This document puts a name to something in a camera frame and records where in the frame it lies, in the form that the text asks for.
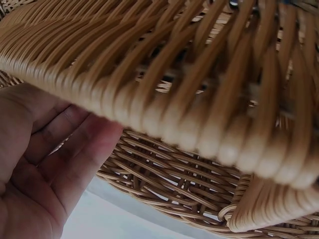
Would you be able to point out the brown wicker basket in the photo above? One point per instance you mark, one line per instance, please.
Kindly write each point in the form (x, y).
(139, 104)

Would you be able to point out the person's left fingers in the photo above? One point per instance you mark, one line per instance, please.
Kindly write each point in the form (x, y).
(43, 144)

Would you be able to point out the person's left thumb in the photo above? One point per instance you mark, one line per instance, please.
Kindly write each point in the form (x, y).
(37, 100)

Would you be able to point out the person's left hand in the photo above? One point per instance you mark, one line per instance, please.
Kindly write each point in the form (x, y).
(30, 196)

